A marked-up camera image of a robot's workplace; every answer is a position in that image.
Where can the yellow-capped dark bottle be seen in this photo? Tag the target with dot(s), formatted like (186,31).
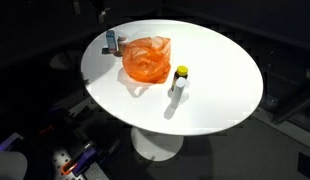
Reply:
(179,76)

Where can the white table pedestal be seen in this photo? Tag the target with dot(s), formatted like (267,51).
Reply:
(156,146)

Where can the blue clamp with orange tips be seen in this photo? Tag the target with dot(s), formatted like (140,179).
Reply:
(48,126)
(82,160)

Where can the white cylindrical tube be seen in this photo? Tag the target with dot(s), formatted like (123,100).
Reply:
(178,94)

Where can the orange plastic bag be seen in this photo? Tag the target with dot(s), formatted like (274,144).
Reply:
(148,60)

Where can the perforated metal board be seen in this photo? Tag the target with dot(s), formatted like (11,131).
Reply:
(61,160)

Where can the white-capped supplement bottle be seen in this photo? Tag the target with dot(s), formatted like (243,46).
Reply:
(122,43)

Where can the dark round floor base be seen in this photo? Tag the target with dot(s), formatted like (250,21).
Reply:
(63,61)

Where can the white rounded object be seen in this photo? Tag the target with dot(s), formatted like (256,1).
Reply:
(9,166)

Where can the dark metal rail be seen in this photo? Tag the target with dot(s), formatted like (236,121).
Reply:
(293,105)

